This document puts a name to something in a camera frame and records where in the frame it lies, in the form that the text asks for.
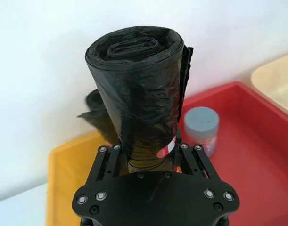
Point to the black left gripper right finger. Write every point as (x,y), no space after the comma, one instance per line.
(193,162)

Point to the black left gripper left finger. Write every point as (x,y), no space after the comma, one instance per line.
(110,162)

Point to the black garbage bag roll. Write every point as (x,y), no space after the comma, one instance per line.
(139,99)

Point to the small jar with grey lid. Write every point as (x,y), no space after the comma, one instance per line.
(201,127)

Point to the orange plastic tray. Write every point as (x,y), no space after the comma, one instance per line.
(63,179)

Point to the red plastic tray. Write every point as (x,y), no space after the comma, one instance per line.
(249,150)

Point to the cream plastic tray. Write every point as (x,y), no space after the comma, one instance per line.
(275,80)

